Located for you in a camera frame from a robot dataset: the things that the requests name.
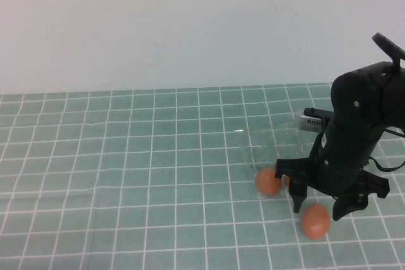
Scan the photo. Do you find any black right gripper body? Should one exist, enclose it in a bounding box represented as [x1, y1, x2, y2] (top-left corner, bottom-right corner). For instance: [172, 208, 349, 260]
[274, 117, 390, 200]

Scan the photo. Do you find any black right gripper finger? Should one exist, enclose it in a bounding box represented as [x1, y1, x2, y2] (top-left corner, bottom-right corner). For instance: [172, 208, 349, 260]
[331, 195, 370, 223]
[290, 183, 310, 214]

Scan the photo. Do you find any clear plastic egg tray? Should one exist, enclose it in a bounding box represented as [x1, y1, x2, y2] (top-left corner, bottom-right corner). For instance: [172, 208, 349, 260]
[234, 121, 390, 200]

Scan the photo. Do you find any green checkered tablecloth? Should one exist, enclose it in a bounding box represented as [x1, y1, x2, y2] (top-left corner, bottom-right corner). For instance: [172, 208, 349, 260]
[0, 82, 405, 270]

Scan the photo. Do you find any black cable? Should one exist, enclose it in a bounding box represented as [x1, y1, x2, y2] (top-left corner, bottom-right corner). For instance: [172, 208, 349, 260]
[366, 155, 405, 173]
[383, 126, 405, 138]

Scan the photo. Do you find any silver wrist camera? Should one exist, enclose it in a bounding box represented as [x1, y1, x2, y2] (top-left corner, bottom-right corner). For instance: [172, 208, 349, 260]
[294, 107, 332, 133]

